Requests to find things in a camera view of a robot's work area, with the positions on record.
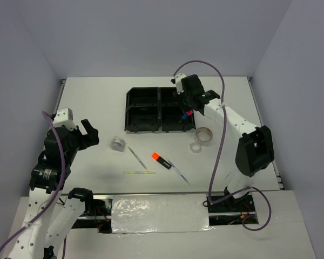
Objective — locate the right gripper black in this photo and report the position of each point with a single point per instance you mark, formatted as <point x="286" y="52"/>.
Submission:
<point x="181" y="94"/>

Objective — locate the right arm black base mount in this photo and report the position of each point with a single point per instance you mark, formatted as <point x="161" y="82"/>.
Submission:
<point x="242" y="205"/>

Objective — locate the silver tape roll in case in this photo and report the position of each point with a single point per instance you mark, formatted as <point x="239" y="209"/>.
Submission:
<point x="117" y="144"/>

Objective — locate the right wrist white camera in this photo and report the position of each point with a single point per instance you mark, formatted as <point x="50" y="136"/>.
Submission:
<point x="176" y="81"/>

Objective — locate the yellow-green clear pen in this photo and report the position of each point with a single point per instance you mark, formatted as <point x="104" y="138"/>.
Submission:
<point x="139" y="172"/>

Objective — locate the wrist white camera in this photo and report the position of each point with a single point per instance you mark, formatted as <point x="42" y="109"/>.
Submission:
<point x="176" y="81"/>
<point x="64" y="117"/>

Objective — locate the blue cap black highlighter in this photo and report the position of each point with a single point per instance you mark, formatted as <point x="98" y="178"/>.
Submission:
<point x="184" y="117"/>

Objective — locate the black four-compartment organizer tray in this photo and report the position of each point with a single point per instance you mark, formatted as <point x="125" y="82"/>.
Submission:
<point x="152" y="109"/>

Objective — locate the aluminium rail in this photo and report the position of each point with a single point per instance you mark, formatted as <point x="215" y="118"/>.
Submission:
<point x="102" y="205"/>

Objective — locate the clear pen blue ink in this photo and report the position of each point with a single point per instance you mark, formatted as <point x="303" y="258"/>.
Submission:
<point x="178" y="171"/>

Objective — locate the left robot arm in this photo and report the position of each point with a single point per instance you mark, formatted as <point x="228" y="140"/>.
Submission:
<point x="41" y="236"/>

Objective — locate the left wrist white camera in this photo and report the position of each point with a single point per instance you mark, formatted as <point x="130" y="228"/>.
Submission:
<point x="64" y="117"/>

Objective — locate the large brown-core tape roll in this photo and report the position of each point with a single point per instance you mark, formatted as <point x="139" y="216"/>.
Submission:
<point x="203" y="135"/>

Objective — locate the clear pen grey stripes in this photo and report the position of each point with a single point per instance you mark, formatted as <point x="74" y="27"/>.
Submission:
<point x="137" y="157"/>

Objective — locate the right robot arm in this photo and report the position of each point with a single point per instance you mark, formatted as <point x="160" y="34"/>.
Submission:
<point x="255" y="150"/>

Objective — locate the small clear tape roll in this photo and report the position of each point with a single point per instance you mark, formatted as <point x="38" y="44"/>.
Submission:
<point x="195" y="147"/>

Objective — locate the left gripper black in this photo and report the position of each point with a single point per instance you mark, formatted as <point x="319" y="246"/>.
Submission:
<point x="92" y="138"/>

